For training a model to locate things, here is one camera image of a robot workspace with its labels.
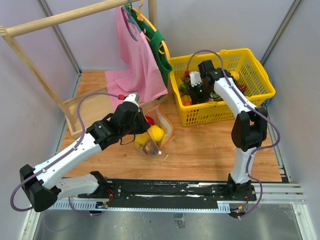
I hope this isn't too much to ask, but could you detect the wooden clothes rack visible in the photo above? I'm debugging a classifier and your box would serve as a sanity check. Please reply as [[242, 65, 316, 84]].
[[0, 0, 169, 140]]

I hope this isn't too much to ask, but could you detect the clear zip top bag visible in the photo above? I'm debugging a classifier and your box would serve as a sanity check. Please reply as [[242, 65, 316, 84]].
[[134, 106, 175, 157]]

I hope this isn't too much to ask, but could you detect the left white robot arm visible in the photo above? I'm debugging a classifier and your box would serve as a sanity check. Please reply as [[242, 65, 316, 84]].
[[19, 99, 150, 212]]

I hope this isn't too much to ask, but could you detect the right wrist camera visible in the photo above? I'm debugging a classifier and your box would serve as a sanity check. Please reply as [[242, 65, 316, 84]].
[[186, 71, 202, 88]]

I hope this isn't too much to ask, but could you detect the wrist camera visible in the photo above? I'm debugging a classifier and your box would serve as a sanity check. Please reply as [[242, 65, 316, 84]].
[[186, 71, 202, 88], [116, 92, 140, 112]]

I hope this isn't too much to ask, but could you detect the orange fruit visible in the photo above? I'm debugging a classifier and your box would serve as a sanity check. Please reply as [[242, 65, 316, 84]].
[[182, 100, 192, 106]]

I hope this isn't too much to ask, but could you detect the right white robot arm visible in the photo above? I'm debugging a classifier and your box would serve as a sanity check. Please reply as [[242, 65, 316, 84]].
[[184, 60, 268, 201]]

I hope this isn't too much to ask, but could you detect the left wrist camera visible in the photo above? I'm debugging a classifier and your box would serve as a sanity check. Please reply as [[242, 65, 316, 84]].
[[116, 92, 140, 112]]

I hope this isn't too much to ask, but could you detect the green shirt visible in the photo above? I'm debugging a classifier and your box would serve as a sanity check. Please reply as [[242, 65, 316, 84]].
[[125, 4, 173, 88]]

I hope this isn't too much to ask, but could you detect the yellow plastic basket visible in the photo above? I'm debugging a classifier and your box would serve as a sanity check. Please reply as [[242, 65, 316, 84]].
[[169, 48, 276, 127]]

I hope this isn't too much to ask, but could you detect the grey hanger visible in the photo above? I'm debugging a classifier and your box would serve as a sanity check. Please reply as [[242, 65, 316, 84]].
[[121, 5, 142, 42]]

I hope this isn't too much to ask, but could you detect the yellow hanger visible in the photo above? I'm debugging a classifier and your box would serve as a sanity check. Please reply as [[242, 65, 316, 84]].
[[132, 0, 171, 61]]

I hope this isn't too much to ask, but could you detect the yellow peach fruit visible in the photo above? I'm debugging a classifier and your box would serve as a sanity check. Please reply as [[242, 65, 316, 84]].
[[230, 70, 240, 81]]

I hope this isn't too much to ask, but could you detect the dark red mangosteen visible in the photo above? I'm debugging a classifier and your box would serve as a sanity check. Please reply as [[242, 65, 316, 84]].
[[142, 140, 159, 156]]

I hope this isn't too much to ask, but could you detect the yellow lemon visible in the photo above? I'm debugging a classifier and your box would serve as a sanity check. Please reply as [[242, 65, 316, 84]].
[[148, 125, 165, 142], [134, 132, 150, 148]]

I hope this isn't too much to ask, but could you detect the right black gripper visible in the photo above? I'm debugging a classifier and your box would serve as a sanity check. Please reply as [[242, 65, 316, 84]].
[[187, 81, 212, 109]]

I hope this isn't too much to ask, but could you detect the red apple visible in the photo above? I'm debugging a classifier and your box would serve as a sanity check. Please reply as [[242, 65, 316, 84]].
[[145, 116, 155, 126]]

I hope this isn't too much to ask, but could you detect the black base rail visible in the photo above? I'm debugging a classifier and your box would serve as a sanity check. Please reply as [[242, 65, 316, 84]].
[[78, 178, 257, 211]]

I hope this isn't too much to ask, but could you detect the pink shirt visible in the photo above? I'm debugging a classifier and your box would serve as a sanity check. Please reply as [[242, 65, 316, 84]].
[[105, 6, 168, 103]]

